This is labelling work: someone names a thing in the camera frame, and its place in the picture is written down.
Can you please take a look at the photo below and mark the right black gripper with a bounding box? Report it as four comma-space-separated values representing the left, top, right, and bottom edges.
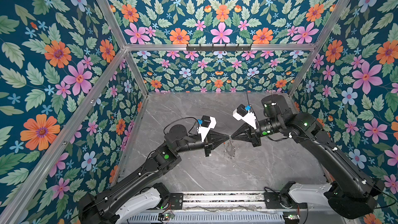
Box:
230, 119, 282, 147

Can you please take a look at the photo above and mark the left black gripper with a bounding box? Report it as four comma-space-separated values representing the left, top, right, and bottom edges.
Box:
176, 129, 231, 157

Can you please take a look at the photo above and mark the large keyring with red grip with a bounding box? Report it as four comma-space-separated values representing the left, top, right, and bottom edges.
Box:
224, 135, 236, 159

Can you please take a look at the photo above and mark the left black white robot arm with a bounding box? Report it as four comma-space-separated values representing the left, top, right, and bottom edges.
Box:
78, 124, 229, 224

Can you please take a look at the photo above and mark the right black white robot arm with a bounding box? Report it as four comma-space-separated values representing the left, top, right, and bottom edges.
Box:
232, 94, 383, 219

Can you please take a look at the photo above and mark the left small circuit board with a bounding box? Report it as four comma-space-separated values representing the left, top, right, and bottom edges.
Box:
158, 213, 175, 223

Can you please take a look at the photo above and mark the small circuit board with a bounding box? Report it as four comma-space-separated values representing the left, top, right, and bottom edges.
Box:
158, 213, 175, 223
283, 213, 300, 224

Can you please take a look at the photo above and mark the right small circuit board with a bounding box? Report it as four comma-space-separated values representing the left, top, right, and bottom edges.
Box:
283, 213, 300, 224

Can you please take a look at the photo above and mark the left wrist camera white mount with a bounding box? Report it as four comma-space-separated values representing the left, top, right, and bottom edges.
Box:
198, 115, 217, 142

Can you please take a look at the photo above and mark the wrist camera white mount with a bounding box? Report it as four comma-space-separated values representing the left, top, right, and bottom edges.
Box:
233, 104, 257, 130
198, 115, 217, 142

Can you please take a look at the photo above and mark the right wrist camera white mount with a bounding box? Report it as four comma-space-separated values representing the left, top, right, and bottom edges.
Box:
233, 104, 257, 130

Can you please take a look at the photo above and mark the aluminium front rail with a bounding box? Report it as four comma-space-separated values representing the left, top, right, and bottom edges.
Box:
167, 190, 331, 213

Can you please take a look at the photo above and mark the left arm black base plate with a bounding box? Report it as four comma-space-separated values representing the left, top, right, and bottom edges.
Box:
161, 192, 184, 211

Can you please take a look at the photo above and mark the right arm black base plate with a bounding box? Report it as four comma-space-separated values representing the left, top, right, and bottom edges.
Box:
263, 191, 308, 209

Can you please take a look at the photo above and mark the white slotted cable duct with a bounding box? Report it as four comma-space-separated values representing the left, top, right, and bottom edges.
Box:
123, 212, 285, 224

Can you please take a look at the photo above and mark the black hook rail on frame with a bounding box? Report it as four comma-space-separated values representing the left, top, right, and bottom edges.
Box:
186, 44, 252, 52

